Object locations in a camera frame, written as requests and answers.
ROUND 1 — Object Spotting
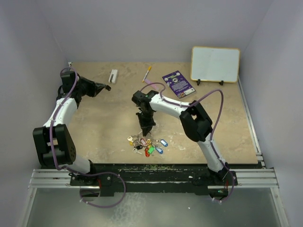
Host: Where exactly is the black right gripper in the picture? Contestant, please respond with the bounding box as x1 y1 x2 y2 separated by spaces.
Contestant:
136 110 156 136

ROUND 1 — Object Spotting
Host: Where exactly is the large metal keyring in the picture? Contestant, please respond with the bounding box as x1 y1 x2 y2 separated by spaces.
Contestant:
137 131 153 141

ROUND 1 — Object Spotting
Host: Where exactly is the yellow key tag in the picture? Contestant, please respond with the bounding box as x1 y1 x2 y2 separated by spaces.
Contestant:
127 136 134 146

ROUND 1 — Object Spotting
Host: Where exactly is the large blue key tag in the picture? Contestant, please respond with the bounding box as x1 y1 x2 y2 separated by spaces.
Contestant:
160 139 168 147

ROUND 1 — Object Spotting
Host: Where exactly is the small blue key tag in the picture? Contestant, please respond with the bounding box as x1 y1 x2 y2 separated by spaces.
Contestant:
155 147 164 154

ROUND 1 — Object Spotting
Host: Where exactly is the red key tag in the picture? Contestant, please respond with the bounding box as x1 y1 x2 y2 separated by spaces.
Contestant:
145 150 150 157
140 139 147 146

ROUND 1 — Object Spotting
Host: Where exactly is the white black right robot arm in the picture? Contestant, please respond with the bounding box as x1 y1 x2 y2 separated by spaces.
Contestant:
132 90 229 185

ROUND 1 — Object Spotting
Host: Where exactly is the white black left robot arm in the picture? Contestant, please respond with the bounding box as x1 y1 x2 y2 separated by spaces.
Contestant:
33 68 111 185

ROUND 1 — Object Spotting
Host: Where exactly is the white stapler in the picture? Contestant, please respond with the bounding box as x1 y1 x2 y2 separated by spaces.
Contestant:
108 69 118 84

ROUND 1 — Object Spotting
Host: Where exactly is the pink translucent lead case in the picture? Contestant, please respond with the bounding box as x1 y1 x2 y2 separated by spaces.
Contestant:
144 79 159 91

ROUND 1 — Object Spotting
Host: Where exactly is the purple paperback book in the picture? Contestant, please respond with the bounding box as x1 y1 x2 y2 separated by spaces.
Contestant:
162 70 196 99

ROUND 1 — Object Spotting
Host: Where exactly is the yellow capped marker pen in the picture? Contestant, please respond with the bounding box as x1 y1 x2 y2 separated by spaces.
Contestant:
142 66 152 83

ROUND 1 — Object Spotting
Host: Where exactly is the black whiteboard stand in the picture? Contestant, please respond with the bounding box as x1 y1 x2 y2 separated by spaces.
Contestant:
196 79 224 86

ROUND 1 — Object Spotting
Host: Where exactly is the yellow framed whiteboard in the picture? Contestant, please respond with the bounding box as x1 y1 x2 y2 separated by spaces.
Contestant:
190 46 241 83

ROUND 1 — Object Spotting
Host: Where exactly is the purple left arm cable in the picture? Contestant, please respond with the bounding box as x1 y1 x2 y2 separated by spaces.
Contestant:
48 67 127 209

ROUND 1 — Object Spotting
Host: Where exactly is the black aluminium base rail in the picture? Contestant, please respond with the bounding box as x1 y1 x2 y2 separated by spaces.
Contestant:
29 163 279 197

